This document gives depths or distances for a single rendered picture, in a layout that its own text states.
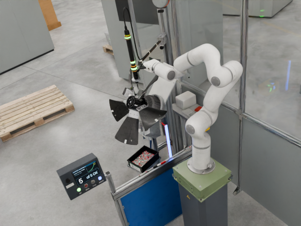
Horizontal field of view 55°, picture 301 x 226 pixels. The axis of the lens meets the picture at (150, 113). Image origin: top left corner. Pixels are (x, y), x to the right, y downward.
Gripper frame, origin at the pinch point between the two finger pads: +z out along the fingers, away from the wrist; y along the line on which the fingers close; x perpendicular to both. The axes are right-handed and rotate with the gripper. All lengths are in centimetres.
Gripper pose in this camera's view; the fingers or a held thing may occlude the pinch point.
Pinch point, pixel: (144, 61)
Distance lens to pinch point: 205.6
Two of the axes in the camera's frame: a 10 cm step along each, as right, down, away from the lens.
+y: 8.3, -4.0, 3.8
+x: -1.4, -8.2, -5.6
